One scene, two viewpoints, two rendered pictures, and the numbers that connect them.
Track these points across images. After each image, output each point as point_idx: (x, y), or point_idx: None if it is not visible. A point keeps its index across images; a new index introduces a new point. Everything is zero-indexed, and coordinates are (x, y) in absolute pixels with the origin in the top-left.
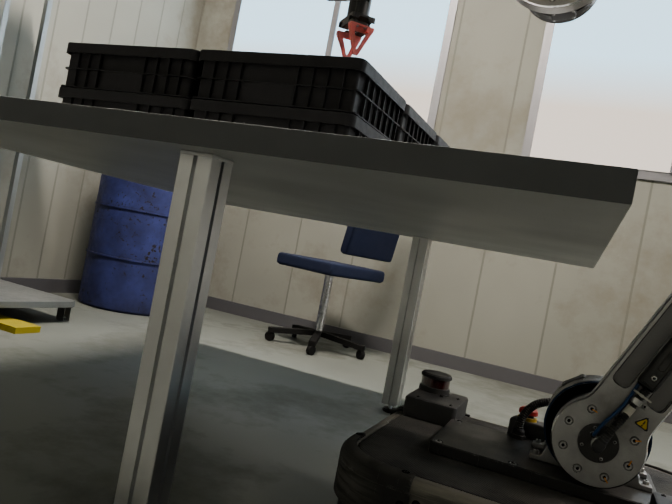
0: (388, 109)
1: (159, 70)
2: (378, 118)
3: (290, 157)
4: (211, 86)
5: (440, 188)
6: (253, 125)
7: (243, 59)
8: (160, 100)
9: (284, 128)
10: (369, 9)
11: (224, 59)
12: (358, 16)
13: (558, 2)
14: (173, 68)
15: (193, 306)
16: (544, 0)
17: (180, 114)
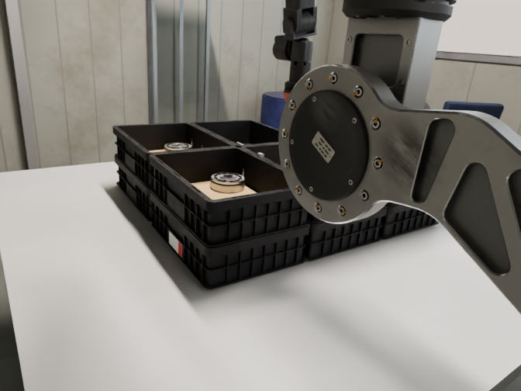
0: (280, 209)
1: (140, 160)
2: (266, 222)
3: None
4: (156, 185)
5: None
6: (19, 361)
7: (163, 172)
8: (140, 185)
9: (22, 378)
10: (307, 71)
11: (156, 168)
12: (290, 86)
13: (322, 216)
14: (144, 161)
15: None
16: (311, 208)
17: (150, 198)
